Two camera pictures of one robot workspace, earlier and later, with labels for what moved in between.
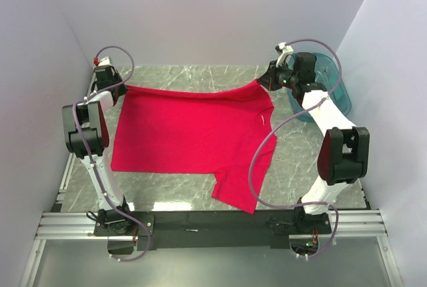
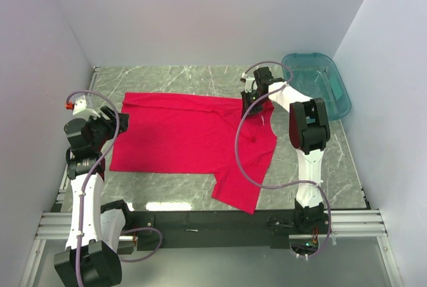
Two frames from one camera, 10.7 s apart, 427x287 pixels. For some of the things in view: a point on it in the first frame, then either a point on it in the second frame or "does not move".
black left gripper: x=123 y=89 to x=111 y=124
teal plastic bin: x=327 y=74 does not move
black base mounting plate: x=207 y=229 does not move
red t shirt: x=219 y=133 does not move
